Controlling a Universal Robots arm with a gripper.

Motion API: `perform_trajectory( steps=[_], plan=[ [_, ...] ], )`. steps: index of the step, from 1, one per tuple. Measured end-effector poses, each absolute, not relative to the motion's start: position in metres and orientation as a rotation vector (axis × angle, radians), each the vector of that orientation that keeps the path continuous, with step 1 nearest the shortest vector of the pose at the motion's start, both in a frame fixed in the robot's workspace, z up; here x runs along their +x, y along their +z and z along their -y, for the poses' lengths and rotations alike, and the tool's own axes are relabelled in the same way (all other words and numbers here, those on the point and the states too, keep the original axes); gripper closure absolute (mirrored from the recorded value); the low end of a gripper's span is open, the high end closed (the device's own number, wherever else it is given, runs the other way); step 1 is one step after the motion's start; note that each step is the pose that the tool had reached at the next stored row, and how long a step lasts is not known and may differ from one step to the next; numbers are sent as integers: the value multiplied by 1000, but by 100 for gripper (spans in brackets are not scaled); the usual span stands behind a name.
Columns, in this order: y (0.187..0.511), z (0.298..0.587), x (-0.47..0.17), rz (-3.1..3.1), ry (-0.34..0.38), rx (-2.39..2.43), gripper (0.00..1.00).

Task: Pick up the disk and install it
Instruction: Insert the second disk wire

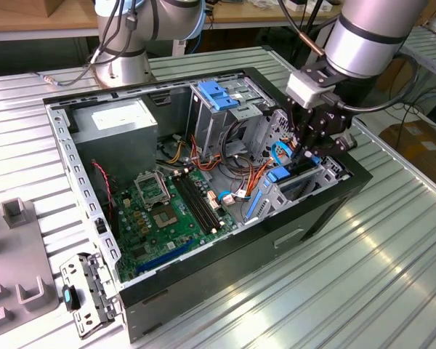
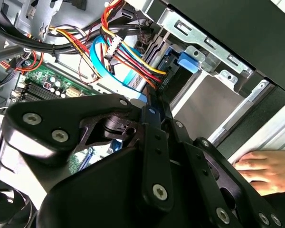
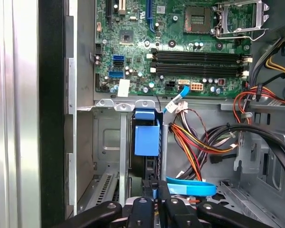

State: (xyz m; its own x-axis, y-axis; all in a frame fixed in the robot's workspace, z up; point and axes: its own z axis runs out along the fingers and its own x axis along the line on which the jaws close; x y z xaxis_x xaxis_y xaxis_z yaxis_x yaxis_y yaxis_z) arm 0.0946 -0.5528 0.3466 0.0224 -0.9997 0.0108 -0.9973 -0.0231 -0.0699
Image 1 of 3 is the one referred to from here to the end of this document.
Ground black cable with copper ferrite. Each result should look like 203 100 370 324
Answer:
275 0 328 68

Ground red wires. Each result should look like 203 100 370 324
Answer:
190 134 225 172

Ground green motherboard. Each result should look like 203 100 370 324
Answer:
110 167 240 284

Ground blue plastic drive bracket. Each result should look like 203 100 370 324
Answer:
199 80 243 112

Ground CPU socket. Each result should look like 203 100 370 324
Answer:
150 206 181 230

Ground wooden desk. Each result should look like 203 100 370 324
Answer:
203 0 344 30
0 0 99 41

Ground grey slot retainer bracket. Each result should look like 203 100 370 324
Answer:
59 252 124 340

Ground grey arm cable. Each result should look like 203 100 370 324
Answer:
32 0 139 88

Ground cardboard box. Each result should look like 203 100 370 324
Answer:
379 121 436 172
43 0 76 18

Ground black open PC case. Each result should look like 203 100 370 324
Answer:
43 67 374 345

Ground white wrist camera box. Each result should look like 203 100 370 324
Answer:
286 70 338 110

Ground hard disk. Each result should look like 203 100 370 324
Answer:
267 155 323 183

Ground blue expansion slot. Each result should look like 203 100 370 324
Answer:
136 238 195 273

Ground metal socket cover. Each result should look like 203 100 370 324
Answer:
134 172 170 208

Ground thick black cable bundle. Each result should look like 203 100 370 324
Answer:
219 119 250 167

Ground yellow and black wires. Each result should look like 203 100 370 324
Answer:
165 140 186 164

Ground grey metal drive cage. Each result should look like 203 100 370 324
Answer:
187 78 277 163

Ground light blue labelled wire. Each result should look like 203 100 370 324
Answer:
217 190 237 207

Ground blue data wire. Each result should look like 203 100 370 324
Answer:
271 140 296 161

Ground black camera cable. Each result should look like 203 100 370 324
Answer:
321 54 421 114

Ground grey power supply unit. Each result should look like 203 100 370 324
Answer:
70 98 159 190

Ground black RAM slot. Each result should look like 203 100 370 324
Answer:
171 175 209 234
175 174 213 233
184 173 222 231
179 174 217 233

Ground multicolour wire bundle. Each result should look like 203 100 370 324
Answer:
235 158 277 199

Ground red black twisted fan wire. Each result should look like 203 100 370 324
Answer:
92 159 117 226

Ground grey parts rack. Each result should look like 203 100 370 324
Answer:
0 197 60 334

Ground grey metal disk bay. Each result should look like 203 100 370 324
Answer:
239 156 350 226

